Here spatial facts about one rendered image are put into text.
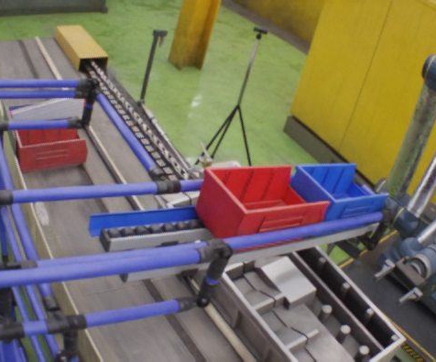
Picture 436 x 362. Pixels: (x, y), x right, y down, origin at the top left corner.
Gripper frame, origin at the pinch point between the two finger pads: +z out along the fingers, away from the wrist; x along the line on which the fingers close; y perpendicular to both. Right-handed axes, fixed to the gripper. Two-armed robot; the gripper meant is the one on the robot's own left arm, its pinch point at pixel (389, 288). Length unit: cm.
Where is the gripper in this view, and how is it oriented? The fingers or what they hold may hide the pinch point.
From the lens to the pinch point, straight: 166.0
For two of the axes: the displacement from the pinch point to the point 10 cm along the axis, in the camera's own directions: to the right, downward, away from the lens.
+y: 1.0, -7.7, -6.3
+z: -8.4, 2.7, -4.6
